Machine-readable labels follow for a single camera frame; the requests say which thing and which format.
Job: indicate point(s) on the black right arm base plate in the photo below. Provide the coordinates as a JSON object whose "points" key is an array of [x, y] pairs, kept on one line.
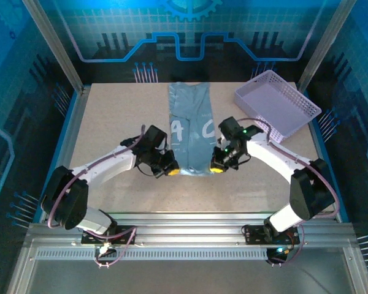
{"points": [[254, 234]]}

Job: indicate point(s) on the aluminium frame post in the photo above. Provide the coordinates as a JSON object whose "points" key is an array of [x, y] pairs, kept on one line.
{"points": [[56, 46], [325, 43]]}

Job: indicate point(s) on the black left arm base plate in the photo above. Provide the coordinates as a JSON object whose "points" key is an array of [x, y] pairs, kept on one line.
{"points": [[125, 235]]}

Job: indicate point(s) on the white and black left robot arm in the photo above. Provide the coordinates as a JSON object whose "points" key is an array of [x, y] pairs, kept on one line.
{"points": [[101, 171]]}

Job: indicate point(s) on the aluminium frame rail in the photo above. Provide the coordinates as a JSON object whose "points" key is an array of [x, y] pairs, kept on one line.
{"points": [[187, 229]]}

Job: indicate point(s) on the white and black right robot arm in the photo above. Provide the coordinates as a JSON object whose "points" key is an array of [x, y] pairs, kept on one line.
{"points": [[294, 171]]}

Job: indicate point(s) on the light blue t-shirt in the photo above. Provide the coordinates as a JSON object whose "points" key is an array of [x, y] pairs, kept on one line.
{"points": [[191, 122]]}

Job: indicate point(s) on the lavender plastic basket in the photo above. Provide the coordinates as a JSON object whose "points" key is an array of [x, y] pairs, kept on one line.
{"points": [[277, 104]]}

